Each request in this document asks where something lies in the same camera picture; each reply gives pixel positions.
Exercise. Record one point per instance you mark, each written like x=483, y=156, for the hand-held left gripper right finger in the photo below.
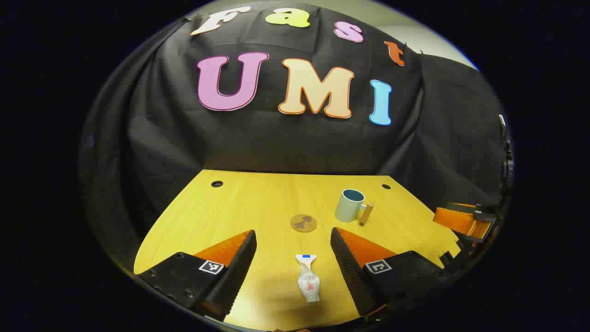
x=345, y=267

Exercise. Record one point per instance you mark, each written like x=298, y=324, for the white toothpaste tube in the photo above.
x=308, y=279

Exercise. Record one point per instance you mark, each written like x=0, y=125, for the round cork coaster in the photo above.
x=303, y=223

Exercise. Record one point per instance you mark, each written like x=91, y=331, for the wooden desktop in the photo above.
x=276, y=198

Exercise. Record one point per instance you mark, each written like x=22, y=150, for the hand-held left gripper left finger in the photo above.
x=239, y=272

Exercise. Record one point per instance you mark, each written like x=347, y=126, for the black backdrop cloth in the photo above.
x=299, y=143

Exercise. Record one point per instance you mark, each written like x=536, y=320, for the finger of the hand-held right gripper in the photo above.
x=461, y=221

